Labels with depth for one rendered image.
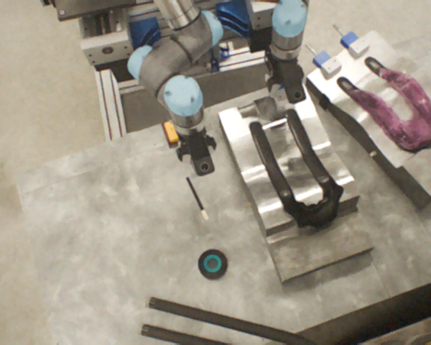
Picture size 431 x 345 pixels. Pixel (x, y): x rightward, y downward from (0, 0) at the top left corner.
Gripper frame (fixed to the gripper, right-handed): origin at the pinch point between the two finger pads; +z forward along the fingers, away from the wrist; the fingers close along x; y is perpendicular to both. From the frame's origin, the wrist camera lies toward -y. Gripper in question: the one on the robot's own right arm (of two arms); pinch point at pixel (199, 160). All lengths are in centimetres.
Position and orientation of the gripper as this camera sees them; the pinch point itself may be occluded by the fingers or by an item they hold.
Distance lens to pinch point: 144.1
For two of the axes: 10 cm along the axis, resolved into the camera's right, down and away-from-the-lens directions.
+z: 0.5, 3.3, 9.4
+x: -9.4, 3.3, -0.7
